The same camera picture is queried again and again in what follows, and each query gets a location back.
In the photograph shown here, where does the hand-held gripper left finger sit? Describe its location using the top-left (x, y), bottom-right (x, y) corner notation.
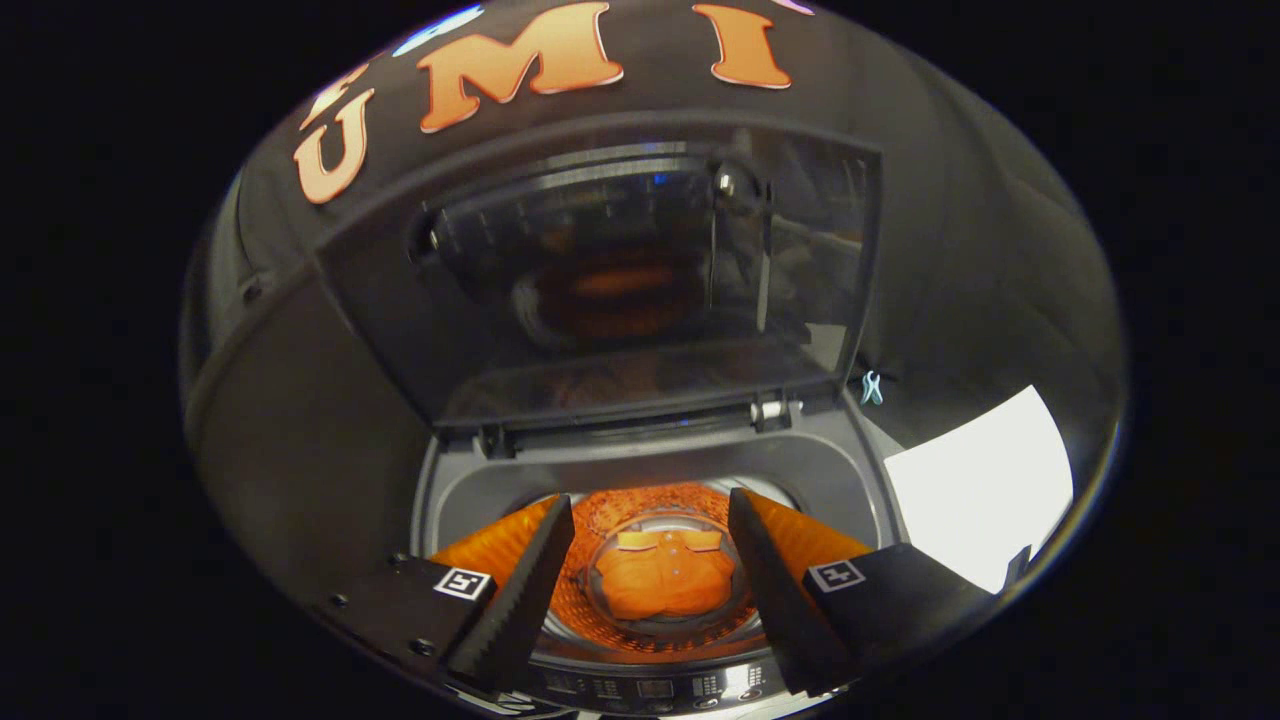
top-left (322, 492), bottom-right (579, 701)

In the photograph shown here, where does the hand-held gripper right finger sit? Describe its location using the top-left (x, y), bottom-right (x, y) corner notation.
top-left (726, 486), bottom-right (1003, 699)

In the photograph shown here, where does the yellow polo shirt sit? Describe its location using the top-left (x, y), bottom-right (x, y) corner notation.
top-left (592, 527), bottom-right (738, 622)

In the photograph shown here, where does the dark glass washing machine lid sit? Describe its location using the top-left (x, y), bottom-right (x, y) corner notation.
top-left (310, 120), bottom-right (886, 443)

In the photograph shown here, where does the white flat board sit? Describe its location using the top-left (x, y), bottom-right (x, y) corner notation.
top-left (882, 384), bottom-right (1077, 597)

